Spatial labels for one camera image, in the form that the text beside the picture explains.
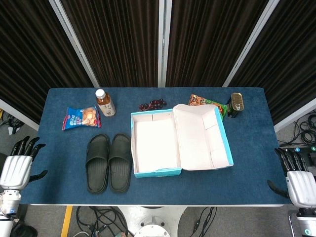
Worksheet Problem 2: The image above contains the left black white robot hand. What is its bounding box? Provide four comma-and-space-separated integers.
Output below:
0, 135, 48, 191

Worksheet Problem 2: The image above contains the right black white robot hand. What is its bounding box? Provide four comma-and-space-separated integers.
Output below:
267, 147, 316, 208

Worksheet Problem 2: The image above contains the black rubber slipper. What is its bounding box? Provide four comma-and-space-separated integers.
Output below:
108, 133, 132, 194
85, 134, 111, 194

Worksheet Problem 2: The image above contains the light blue cardboard shoe box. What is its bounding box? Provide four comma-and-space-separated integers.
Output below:
130, 103, 234, 179

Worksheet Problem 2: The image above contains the yellow floor tape strip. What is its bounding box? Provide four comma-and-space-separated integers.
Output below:
60, 206, 74, 237

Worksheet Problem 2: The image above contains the blue snack bag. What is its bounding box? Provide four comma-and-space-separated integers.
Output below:
61, 105, 102, 131

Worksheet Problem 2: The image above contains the dark tin can gold lid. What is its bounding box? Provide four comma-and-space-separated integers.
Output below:
226, 92, 244, 119

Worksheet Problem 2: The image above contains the tea bottle with white cap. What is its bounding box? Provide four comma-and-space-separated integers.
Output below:
95, 89, 117, 117

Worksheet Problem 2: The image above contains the dark brown pleated curtain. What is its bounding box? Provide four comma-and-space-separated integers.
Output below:
231, 0, 316, 124
60, 0, 160, 87
165, 0, 269, 87
0, 0, 94, 124

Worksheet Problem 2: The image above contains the orange green snack bag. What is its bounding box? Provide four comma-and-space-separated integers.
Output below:
189, 93, 228, 121

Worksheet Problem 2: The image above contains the bunch of dark red grapes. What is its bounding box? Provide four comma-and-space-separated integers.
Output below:
138, 98, 167, 111

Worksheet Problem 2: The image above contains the black floor cable bundle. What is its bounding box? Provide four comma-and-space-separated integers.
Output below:
191, 206, 218, 234
75, 206, 130, 237
0, 110, 24, 135
292, 112, 316, 147

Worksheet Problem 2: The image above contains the grey metal partition post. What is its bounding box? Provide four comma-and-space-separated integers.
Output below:
0, 98, 40, 131
48, 0, 100, 88
274, 98, 316, 133
222, 0, 281, 87
158, 0, 173, 87

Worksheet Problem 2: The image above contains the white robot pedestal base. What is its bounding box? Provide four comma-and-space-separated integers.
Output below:
118, 206, 188, 237

